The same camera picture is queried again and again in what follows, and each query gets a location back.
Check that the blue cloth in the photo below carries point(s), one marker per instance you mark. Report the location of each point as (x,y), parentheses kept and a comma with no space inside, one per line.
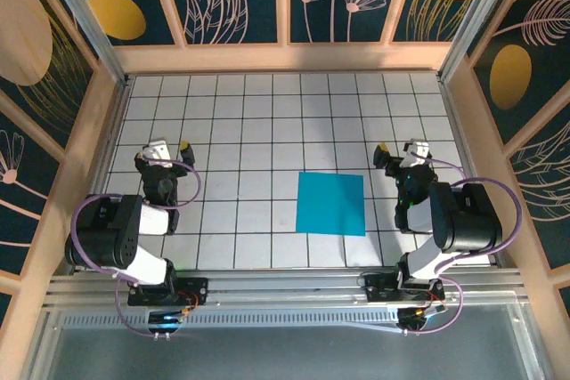
(330,204)

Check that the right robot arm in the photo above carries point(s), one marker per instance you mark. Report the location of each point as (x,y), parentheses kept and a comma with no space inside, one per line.
(467,220)

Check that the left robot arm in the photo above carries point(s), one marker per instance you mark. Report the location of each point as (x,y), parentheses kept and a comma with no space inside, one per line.
(107,237)

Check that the white grid table mat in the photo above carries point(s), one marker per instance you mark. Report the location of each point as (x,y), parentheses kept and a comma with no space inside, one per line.
(267,108)

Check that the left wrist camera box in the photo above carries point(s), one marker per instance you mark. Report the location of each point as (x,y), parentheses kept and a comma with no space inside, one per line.
(157,152)

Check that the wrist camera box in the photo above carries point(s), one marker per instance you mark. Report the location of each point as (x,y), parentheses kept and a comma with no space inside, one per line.
(157,152)
(418,149)

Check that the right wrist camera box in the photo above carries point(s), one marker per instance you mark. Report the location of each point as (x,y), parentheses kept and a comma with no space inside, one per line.
(418,149)

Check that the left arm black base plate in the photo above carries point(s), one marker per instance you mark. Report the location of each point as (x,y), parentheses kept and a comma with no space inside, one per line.
(196,286)

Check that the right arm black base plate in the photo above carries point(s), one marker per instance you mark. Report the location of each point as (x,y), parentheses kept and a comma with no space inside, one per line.
(378,288)

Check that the aluminium frame post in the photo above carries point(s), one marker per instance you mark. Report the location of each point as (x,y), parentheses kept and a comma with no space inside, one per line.
(89,28)
(472,24)

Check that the aluminium mounting rail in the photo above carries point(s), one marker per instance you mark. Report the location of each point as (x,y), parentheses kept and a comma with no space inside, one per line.
(285,288)

